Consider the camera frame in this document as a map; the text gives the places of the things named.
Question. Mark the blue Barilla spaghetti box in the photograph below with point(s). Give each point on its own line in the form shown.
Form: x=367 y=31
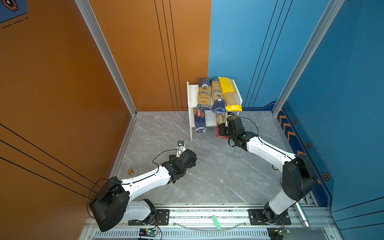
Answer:
x=200 y=121

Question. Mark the yellow Pastatime spaghetti bag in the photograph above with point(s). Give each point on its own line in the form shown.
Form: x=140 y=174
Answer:
x=229 y=94

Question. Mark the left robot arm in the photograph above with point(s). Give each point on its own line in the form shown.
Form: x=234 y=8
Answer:
x=115 y=201

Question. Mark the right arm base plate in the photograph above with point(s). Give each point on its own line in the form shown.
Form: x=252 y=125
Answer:
x=268 y=217

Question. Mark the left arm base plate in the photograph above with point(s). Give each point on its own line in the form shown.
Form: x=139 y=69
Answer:
x=160 y=218

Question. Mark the red-ended spaghetti bag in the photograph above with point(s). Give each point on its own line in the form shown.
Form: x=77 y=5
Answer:
x=220 y=120

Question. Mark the left green circuit board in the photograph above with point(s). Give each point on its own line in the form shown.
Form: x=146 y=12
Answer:
x=148 y=234

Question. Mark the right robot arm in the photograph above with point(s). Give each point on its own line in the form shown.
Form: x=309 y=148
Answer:
x=298 y=173

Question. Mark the right green circuit board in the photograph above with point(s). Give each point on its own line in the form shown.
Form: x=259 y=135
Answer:
x=278 y=234

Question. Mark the green circuit board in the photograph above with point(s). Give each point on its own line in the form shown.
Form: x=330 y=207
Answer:
x=148 y=234
x=278 y=234

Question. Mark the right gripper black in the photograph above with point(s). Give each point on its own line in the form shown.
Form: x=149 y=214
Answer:
x=222 y=127

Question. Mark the silver metal cylinder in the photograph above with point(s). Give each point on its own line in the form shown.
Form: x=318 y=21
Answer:
x=302 y=215

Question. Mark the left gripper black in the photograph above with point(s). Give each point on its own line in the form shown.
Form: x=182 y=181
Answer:
x=173 y=159

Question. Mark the Ankara spaghetti bag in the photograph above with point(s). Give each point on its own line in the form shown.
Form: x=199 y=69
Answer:
x=205 y=94
x=218 y=106

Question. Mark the green ridged plastic piece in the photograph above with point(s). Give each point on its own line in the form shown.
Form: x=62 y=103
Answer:
x=216 y=222

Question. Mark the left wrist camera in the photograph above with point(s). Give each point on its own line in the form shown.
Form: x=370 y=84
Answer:
x=180 y=147

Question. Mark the white two-tier shelf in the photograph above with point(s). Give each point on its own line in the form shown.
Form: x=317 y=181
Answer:
x=210 y=117

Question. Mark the aluminium front rail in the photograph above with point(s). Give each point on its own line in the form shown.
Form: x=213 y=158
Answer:
x=193 y=222

